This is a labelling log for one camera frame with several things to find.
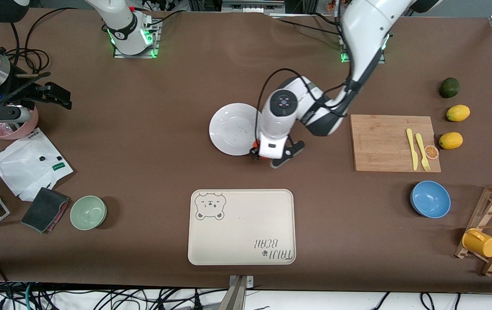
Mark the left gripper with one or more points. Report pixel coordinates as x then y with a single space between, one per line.
254 154

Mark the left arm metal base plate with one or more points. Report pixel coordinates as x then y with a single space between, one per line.
343 56

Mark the white plastic bag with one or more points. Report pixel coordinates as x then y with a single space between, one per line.
26 168

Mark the pink bowl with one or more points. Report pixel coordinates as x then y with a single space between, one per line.
15 131

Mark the dark green avocado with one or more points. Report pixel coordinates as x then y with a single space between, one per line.
449 87

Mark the yellow mug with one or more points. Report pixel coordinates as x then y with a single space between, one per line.
481 243

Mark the yellow lemon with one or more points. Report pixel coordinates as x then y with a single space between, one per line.
450 141
458 113

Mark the blue bowl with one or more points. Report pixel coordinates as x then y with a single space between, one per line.
430 199

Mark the wooden cutting board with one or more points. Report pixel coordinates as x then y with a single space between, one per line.
379 142

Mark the aluminium frame structure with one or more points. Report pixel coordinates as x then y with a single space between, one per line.
250 5

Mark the dark grey folded cloth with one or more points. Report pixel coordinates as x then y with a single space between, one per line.
44 210

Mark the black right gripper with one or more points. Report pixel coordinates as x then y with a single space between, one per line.
23 92

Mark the metal table edge bracket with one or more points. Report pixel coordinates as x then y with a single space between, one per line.
239 292

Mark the pale green bowl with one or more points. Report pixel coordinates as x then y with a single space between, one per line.
88 212

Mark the orange slice piece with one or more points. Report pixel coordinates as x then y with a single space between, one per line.
431 152

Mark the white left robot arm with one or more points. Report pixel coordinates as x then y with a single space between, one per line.
366 26

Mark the beige bear print tray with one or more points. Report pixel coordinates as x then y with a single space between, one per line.
241 232

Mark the white round plate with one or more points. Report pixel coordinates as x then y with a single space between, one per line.
233 129

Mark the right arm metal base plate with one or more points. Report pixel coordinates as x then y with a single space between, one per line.
156 41

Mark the yellow plastic fork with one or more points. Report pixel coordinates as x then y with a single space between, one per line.
421 148

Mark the yellow plastic knife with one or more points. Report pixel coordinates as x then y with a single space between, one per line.
412 150

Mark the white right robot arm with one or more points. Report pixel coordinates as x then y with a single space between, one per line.
121 21

